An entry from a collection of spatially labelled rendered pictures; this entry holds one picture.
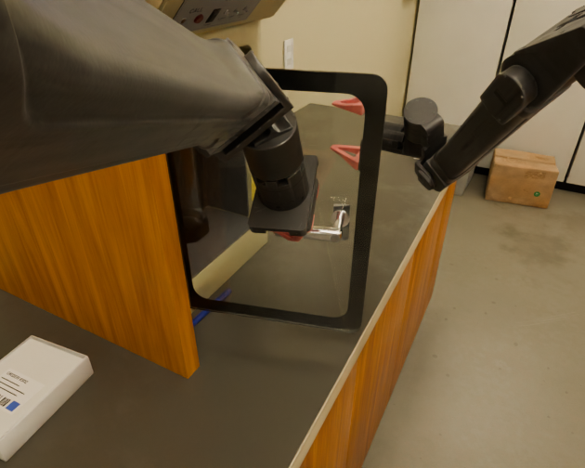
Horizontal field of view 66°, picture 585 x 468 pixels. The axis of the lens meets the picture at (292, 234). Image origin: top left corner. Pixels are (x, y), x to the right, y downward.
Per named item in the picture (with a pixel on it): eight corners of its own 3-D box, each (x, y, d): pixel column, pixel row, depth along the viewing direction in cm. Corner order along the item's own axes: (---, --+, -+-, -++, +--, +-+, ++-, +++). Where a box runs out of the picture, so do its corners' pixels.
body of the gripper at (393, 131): (378, 101, 87) (415, 108, 85) (372, 148, 94) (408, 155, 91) (366, 115, 83) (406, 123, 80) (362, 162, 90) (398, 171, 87)
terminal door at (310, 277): (184, 304, 78) (142, 61, 56) (360, 331, 72) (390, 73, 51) (182, 307, 77) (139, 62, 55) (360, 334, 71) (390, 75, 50)
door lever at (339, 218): (281, 221, 63) (280, 204, 62) (349, 227, 61) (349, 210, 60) (272, 241, 59) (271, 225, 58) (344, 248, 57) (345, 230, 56)
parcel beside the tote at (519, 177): (483, 199, 319) (493, 163, 304) (485, 181, 345) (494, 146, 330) (547, 210, 307) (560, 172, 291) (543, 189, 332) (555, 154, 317)
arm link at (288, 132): (248, 151, 39) (305, 123, 39) (219, 103, 42) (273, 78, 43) (263, 196, 45) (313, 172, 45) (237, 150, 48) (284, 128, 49)
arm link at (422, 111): (431, 194, 82) (469, 167, 82) (433, 161, 72) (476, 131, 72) (391, 152, 88) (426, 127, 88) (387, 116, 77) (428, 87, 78)
